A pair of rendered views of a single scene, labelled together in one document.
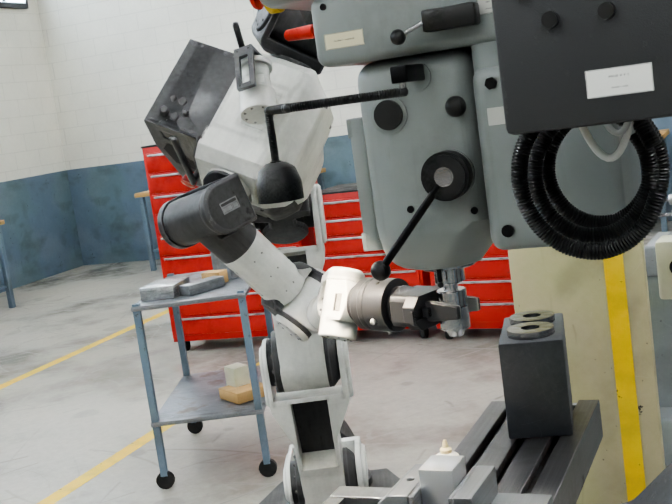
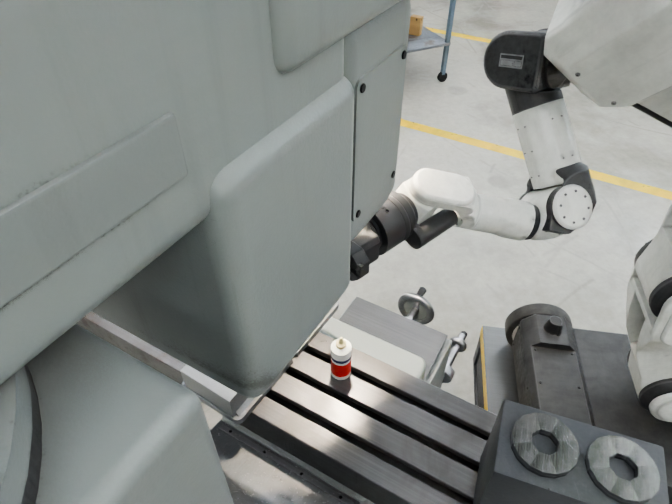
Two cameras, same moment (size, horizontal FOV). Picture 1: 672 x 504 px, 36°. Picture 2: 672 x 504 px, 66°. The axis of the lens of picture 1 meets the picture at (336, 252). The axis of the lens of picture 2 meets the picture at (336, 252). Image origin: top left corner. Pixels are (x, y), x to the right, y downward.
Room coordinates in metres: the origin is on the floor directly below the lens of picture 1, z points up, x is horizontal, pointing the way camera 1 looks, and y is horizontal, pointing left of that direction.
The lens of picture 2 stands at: (1.69, -0.73, 1.78)
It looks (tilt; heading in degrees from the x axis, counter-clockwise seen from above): 42 degrees down; 97
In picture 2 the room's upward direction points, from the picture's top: straight up
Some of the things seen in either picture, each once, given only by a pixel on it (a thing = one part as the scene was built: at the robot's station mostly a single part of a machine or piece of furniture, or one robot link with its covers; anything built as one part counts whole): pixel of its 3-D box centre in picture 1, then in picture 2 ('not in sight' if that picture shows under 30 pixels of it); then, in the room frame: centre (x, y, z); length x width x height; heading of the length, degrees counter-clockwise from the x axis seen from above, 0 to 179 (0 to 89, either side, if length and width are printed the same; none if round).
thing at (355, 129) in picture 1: (370, 183); not in sight; (1.63, -0.07, 1.45); 0.04 x 0.04 x 0.21; 67
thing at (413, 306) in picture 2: not in sight; (410, 316); (1.79, 0.29, 0.60); 0.16 x 0.12 x 0.12; 67
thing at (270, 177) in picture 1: (278, 180); not in sight; (1.61, 0.07, 1.47); 0.07 x 0.07 x 0.06
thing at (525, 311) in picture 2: not in sight; (538, 329); (2.20, 0.38, 0.50); 0.20 x 0.05 x 0.20; 178
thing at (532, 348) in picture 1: (536, 370); (561, 485); (1.98, -0.36, 1.00); 0.22 x 0.12 x 0.20; 167
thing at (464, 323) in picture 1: (453, 311); not in sight; (1.59, -0.17, 1.23); 0.05 x 0.05 x 0.05
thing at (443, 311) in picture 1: (441, 312); not in sight; (1.57, -0.15, 1.24); 0.06 x 0.02 x 0.03; 48
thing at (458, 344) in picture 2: not in sight; (453, 353); (1.93, 0.26, 0.48); 0.22 x 0.06 x 0.06; 67
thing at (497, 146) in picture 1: (562, 146); (202, 209); (1.51, -0.35, 1.47); 0.24 x 0.19 x 0.26; 157
